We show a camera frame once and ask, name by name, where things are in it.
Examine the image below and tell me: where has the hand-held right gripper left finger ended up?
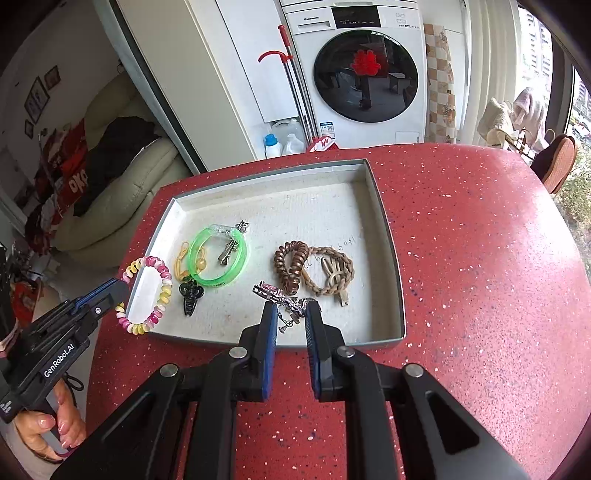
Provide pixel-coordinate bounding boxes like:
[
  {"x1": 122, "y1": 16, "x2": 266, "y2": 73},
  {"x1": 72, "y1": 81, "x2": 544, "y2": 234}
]
[{"x1": 50, "y1": 300, "x2": 279, "y2": 480}]

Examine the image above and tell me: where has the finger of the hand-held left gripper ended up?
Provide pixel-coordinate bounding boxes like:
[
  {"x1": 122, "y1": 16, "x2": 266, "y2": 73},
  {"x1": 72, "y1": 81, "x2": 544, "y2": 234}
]
[
  {"x1": 76, "y1": 279, "x2": 131, "y2": 330},
  {"x1": 65, "y1": 277, "x2": 120, "y2": 315}
]

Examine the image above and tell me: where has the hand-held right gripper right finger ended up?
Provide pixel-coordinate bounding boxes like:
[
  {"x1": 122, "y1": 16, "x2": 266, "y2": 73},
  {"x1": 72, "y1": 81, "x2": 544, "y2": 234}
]
[{"x1": 305, "y1": 300, "x2": 532, "y2": 480}]

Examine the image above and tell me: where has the pink yellow spiral hair tie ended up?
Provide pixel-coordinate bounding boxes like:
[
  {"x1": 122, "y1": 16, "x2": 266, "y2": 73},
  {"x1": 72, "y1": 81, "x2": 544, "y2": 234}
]
[{"x1": 115, "y1": 256, "x2": 173, "y2": 335}]

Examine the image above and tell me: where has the silver rhinestone clip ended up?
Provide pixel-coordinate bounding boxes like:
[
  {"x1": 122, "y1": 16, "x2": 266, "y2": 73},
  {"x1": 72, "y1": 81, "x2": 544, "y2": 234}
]
[{"x1": 252, "y1": 281, "x2": 319, "y2": 333}]

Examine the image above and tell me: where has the yellow elastic with bead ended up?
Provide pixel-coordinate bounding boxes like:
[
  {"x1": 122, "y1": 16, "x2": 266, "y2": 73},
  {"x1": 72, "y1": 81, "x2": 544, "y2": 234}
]
[{"x1": 174, "y1": 240, "x2": 208, "y2": 281}]

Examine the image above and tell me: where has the beige rabbit hair clip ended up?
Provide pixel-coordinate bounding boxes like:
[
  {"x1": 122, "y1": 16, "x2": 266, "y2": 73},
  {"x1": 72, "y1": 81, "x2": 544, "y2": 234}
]
[{"x1": 318, "y1": 257, "x2": 352, "y2": 308}]

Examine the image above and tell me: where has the brown spiral hair tie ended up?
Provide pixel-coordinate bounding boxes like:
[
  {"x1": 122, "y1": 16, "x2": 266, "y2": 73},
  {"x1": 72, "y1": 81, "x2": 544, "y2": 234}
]
[{"x1": 273, "y1": 241, "x2": 311, "y2": 296}]

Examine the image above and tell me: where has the beige braided hair tie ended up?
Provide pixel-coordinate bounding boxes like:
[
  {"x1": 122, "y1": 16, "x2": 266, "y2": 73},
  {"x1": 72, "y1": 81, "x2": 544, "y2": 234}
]
[{"x1": 305, "y1": 246, "x2": 355, "y2": 297}]

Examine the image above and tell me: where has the green translucent bangle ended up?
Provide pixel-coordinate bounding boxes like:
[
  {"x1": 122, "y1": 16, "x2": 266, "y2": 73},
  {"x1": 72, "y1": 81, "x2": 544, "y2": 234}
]
[{"x1": 188, "y1": 224, "x2": 249, "y2": 288}]

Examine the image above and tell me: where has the dark rhinestone hair clip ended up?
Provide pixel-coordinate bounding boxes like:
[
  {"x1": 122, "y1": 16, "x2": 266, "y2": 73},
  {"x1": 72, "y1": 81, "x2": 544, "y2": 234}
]
[{"x1": 217, "y1": 220, "x2": 251, "y2": 267}]

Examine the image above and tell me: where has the grey tray box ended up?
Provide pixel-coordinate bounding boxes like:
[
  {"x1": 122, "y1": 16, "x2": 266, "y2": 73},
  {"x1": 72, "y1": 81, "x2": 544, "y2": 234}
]
[{"x1": 124, "y1": 159, "x2": 407, "y2": 350}]

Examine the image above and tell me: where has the person's left hand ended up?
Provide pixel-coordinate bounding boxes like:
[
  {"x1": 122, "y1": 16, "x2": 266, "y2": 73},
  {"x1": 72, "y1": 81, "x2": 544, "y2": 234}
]
[{"x1": 14, "y1": 383, "x2": 88, "y2": 462}]

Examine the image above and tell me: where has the black claw hair clip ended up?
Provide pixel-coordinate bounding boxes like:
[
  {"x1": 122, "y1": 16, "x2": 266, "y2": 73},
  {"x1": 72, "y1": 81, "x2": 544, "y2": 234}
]
[{"x1": 178, "y1": 278, "x2": 205, "y2": 317}]

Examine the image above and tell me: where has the cream sofa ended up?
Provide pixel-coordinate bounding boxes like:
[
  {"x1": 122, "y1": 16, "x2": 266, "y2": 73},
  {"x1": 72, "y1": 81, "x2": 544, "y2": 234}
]
[{"x1": 46, "y1": 74, "x2": 192, "y2": 252}]

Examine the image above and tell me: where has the red printed cloth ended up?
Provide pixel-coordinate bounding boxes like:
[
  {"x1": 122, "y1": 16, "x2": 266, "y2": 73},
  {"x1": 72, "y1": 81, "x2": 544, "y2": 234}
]
[{"x1": 25, "y1": 117, "x2": 90, "y2": 232}]

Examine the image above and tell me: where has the dark cloth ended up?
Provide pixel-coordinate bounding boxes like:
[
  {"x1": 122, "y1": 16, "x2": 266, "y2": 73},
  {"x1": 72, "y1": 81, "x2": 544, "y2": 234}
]
[{"x1": 74, "y1": 116, "x2": 162, "y2": 217}]

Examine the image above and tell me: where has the translucent plastic jug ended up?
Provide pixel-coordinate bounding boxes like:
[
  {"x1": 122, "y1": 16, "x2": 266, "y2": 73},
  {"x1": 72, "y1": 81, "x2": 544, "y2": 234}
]
[{"x1": 271, "y1": 119, "x2": 303, "y2": 139}]

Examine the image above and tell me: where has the white cabinet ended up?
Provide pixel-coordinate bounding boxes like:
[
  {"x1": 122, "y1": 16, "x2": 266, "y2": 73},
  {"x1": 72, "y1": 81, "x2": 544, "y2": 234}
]
[{"x1": 115, "y1": 0, "x2": 305, "y2": 171}]

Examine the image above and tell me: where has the mop with red hook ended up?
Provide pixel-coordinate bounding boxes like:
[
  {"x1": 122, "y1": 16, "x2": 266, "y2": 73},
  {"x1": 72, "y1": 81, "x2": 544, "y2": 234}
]
[{"x1": 257, "y1": 25, "x2": 340, "y2": 153}]

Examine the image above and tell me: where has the cream cloth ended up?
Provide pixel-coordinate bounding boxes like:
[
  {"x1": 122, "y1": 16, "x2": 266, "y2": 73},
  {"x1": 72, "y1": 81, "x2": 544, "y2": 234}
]
[{"x1": 478, "y1": 98, "x2": 518, "y2": 148}]

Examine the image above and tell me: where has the checked patterned cloth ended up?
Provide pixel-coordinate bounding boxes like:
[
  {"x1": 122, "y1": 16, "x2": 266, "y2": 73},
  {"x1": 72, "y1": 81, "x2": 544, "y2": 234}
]
[{"x1": 424, "y1": 23, "x2": 458, "y2": 144}]

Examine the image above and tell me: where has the white washing machine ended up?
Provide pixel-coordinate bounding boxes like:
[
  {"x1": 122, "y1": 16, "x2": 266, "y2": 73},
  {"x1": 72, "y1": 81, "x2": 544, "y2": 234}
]
[{"x1": 279, "y1": 0, "x2": 426, "y2": 145}]

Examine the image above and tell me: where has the brown chair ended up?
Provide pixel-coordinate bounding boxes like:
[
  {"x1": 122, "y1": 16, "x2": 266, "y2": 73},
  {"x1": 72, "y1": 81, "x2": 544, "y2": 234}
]
[{"x1": 531, "y1": 134, "x2": 578, "y2": 195}]

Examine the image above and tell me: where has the pink towel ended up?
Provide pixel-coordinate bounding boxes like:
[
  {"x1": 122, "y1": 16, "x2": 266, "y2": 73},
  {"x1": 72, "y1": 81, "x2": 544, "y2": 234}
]
[{"x1": 512, "y1": 88, "x2": 550, "y2": 153}]

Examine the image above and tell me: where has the light curtain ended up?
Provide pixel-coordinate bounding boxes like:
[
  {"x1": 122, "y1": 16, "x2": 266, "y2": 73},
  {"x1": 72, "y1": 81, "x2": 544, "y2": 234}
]
[{"x1": 462, "y1": 0, "x2": 522, "y2": 139}]

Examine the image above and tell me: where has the large picture frame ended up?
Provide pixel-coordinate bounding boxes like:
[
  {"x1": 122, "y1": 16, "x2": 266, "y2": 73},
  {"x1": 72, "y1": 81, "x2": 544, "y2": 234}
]
[{"x1": 24, "y1": 76, "x2": 51, "y2": 112}]

